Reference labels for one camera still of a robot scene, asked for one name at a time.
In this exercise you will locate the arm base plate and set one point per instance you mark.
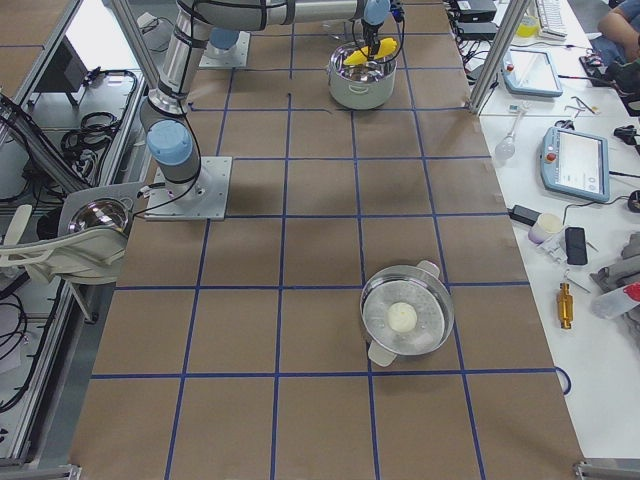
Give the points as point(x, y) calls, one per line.
point(233, 58)
point(206, 200)

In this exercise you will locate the person forearm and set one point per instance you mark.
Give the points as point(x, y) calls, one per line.
point(617, 26)

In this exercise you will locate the grey cloth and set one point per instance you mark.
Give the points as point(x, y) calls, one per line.
point(623, 272)

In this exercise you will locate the black power adapter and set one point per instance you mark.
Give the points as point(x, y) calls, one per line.
point(523, 215)

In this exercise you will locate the far blue teach pendant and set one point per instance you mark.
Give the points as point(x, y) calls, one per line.
point(530, 73)

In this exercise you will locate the blue teach pendant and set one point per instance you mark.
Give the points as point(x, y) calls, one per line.
point(575, 164)
point(530, 73)

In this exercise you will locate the black phone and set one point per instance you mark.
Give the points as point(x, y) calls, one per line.
point(575, 246)

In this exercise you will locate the aluminium frame post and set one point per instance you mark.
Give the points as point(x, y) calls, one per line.
point(506, 31)

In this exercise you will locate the white plastic rice paddle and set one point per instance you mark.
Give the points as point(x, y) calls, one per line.
point(18, 225)

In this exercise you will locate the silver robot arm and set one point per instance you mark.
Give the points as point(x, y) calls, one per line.
point(255, 117)
point(223, 39)

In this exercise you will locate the white paper cup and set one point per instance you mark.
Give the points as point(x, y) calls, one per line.
point(545, 226)

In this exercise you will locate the steel bowl with food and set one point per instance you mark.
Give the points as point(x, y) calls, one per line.
point(106, 212)

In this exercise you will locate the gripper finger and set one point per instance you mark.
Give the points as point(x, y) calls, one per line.
point(366, 42)
point(373, 41)

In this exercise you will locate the yellow corn cob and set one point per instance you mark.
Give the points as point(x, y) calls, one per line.
point(386, 47)

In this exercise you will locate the near blue teach pendant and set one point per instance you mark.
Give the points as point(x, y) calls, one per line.
point(575, 164)

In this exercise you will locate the light green electric pot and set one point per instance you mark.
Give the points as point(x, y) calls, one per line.
point(359, 87)

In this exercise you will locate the gold brass fitting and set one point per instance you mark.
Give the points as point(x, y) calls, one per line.
point(564, 302)

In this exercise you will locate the white steamed bun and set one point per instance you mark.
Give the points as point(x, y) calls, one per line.
point(402, 317)

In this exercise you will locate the steel steamer pot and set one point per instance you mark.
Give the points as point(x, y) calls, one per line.
point(418, 285)

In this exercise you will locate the black scissors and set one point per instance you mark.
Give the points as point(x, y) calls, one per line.
point(566, 124)

